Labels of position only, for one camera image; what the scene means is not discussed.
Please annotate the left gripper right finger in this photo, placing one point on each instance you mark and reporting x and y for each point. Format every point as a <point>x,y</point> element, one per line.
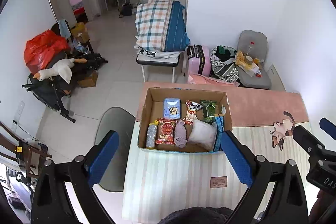
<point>287,203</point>

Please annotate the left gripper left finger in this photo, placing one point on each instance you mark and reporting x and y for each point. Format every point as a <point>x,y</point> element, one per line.
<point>51,203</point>

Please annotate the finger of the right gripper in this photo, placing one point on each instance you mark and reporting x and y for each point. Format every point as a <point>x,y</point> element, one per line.
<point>307,141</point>
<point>328,127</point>

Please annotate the blue yellow snack packet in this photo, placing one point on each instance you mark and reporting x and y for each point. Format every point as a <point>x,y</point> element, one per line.
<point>219,119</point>

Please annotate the silver sponge yellow ends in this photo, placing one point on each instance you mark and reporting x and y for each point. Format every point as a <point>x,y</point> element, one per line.
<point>151,134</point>

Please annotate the white soft pillow bag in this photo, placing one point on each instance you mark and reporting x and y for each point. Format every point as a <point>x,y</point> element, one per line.
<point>203,134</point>

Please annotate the wooden chair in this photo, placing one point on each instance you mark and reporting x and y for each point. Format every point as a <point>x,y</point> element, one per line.
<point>29,158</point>

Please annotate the green snack bag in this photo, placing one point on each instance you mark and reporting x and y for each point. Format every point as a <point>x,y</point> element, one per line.
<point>209,110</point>

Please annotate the grey floor chair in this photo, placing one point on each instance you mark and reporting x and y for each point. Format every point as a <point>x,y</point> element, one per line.
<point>251,53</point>

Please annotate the black folded stroller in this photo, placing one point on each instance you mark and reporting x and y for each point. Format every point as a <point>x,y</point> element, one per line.
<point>51,90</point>

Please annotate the black white patterned bag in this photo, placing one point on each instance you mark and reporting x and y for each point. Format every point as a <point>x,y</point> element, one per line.
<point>222,59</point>

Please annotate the mauve rolled sock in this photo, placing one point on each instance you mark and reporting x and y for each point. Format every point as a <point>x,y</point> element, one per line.
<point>180,135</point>

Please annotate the orange panda snack bag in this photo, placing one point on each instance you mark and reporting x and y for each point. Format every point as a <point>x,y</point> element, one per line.
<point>191,111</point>

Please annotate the small brown cardboard box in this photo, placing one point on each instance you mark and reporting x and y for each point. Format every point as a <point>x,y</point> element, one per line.
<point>88,81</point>

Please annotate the red wet wipes pack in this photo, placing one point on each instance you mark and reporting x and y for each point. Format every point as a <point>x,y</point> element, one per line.
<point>165,134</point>

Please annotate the white goose plush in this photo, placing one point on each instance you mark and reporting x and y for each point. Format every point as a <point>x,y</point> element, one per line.
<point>61,68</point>

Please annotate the pink suitcase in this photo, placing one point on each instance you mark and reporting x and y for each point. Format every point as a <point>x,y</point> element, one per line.
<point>198,60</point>

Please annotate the light blue tissue pack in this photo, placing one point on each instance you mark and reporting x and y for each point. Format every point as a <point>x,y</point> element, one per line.
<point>172,108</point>

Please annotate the red plastic bag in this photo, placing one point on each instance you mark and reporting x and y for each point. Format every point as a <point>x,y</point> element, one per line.
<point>40,50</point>

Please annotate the plaid blue pillow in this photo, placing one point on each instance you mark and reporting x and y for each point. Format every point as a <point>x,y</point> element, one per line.
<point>161,26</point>

